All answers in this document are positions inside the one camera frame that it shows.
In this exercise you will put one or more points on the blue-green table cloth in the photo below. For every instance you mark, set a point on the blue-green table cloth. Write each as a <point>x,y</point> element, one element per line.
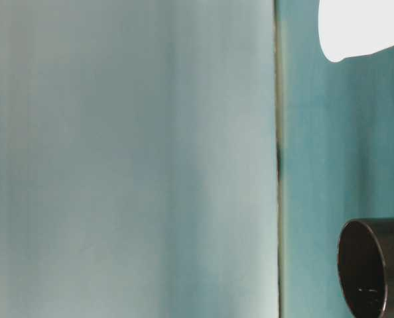
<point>333,149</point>

